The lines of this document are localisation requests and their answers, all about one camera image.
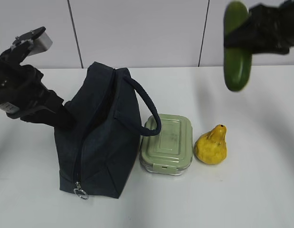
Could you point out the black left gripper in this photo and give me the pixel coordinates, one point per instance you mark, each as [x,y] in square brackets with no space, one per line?
[24,96]

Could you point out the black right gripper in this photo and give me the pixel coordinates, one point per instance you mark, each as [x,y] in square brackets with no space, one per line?
[269,29]

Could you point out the green cucumber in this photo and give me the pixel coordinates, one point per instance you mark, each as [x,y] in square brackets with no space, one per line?
[237,61]

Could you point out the dark blue insulated lunch bag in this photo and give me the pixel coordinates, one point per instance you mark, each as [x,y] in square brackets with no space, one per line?
[112,113]

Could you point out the green lid lunch box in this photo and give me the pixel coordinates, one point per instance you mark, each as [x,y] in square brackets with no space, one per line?
[171,151]

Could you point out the yellow pear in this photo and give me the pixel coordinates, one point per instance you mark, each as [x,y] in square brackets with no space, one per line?
[211,147]

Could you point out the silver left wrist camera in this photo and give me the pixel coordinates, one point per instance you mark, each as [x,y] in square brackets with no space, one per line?
[38,40]

